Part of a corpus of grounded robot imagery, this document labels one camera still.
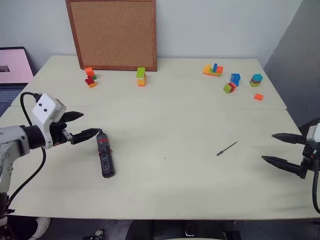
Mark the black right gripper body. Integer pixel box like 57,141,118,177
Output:
301,142,320,172

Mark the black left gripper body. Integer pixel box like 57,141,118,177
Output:
49,121,76,148

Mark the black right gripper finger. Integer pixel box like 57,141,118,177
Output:
271,133,308,146
261,155,307,180

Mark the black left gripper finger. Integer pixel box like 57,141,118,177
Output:
62,111,85,124
70,128,101,146

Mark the black electric screwdriver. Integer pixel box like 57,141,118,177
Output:
96,132,117,179

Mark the metal screwdriver bit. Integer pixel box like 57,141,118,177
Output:
216,140,239,157

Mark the red and orange block stack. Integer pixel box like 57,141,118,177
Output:
84,75,98,89

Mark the orange and green block stack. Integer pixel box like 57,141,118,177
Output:
84,67,97,81

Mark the teal red green block stack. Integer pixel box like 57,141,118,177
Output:
248,73,264,88

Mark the grey partition panel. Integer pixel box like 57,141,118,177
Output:
263,0,320,129

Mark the green red orange block stack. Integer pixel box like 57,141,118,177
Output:
223,82,238,95

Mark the grey laptop with pink screen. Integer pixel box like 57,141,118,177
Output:
0,46,35,117

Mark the green yellow orange block stack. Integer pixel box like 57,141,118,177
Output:
135,66,148,88

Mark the blue toy block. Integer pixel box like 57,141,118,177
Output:
229,72,242,87

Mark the wood framed cork board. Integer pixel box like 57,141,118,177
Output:
65,0,158,72

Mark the black robot waist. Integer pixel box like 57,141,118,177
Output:
0,192,16,240

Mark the yellow blue red block cluster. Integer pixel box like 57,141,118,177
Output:
202,62,224,78

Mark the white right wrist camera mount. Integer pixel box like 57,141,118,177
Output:
306,123,320,144

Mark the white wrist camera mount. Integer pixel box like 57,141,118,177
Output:
306,123,320,144
31,93,67,150

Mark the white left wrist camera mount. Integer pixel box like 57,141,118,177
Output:
31,93,67,150

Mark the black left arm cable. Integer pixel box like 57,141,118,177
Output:
7,91,47,204

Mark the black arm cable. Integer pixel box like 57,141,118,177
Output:
7,91,47,204
311,169,320,215

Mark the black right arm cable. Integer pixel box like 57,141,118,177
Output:
311,169,320,215

